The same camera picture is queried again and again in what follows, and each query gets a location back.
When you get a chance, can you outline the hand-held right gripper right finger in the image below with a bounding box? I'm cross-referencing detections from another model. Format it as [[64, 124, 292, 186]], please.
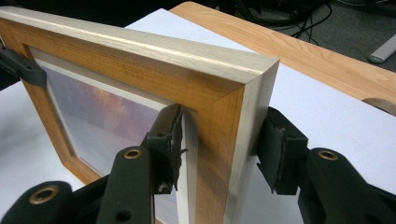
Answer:
[[256, 106, 309, 195]]

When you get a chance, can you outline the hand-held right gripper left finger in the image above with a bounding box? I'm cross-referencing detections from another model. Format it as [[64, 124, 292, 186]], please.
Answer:
[[141, 104, 188, 194]]

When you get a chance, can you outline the wooden picture frame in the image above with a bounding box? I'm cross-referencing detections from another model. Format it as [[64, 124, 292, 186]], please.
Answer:
[[0, 5, 280, 224]]

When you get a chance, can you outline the grey metal bar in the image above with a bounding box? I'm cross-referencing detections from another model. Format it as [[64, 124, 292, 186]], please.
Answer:
[[368, 33, 396, 64]]

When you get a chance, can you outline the black cable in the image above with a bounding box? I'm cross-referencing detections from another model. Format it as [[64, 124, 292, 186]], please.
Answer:
[[233, 0, 332, 46]]

